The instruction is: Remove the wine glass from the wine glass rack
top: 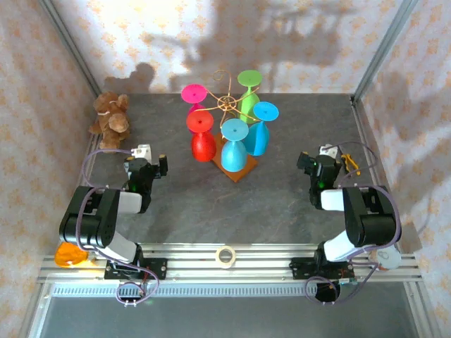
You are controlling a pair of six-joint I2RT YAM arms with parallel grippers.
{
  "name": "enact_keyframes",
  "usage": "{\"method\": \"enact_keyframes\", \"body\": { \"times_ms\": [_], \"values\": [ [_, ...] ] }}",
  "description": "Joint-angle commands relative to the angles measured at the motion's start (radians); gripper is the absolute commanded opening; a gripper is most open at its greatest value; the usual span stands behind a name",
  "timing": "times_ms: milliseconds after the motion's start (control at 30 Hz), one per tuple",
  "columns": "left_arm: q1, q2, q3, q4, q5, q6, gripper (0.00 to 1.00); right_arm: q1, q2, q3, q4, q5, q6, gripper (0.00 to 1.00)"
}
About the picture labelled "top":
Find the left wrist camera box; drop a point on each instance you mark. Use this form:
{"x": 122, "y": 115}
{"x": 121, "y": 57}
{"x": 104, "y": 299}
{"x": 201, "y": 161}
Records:
{"x": 141, "y": 152}

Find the aluminium frame post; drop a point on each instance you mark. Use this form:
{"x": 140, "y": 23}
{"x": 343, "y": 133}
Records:
{"x": 382, "y": 49}
{"x": 70, "y": 45}

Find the light blue wine glass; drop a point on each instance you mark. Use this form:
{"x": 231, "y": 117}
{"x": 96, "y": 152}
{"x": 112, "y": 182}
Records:
{"x": 233, "y": 155}

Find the red wine glass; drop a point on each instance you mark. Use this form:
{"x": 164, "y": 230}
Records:
{"x": 203, "y": 148}

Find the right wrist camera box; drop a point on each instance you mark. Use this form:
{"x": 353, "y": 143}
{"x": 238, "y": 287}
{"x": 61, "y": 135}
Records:
{"x": 329, "y": 150}

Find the aluminium mounting rail frame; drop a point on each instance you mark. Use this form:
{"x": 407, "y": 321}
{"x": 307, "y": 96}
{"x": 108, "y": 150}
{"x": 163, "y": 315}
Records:
{"x": 197, "y": 262}

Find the green wine glass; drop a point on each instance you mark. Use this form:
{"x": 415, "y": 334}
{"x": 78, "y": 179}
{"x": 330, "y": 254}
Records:
{"x": 249, "y": 78}

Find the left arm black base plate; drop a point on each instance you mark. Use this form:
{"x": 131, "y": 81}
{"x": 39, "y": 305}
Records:
{"x": 158, "y": 267}

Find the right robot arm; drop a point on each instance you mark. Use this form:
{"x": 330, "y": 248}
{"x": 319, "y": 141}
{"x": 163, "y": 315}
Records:
{"x": 370, "y": 218}

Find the brown teddy bear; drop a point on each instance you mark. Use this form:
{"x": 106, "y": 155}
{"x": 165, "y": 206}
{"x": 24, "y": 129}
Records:
{"x": 112, "y": 119}

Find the pink wine glass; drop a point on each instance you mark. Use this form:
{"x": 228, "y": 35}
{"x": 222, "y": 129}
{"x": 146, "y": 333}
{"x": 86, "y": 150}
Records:
{"x": 194, "y": 93}

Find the darker blue wine glass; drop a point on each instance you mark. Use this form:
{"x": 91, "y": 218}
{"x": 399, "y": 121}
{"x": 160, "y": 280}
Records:
{"x": 259, "y": 139}

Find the metal tin can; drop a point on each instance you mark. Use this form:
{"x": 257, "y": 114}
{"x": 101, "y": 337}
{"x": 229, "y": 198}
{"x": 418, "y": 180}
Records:
{"x": 391, "y": 260}

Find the orange plastic object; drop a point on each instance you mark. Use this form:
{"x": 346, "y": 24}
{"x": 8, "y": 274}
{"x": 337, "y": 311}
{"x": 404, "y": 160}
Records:
{"x": 67, "y": 255}

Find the masking tape roll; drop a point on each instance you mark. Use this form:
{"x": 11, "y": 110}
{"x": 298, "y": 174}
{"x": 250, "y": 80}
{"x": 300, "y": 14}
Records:
{"x": 225, "y": 266}

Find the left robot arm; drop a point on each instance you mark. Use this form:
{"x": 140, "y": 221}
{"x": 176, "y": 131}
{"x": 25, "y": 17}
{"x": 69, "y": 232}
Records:
{"x": 91, "y": 218}

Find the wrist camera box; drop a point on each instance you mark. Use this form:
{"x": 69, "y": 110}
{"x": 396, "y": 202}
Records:
{"x": 329, "y": 150}
{"x": 141, "y": 152}

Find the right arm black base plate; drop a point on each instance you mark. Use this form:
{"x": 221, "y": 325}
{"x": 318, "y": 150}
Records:
{"x": 303, "y": 267}

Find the aluminium table edge rail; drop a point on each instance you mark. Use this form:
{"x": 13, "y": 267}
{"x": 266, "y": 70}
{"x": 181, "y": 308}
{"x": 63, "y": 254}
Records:
{"x": 90, "y": 146}
{"x": 361, "y": 123}

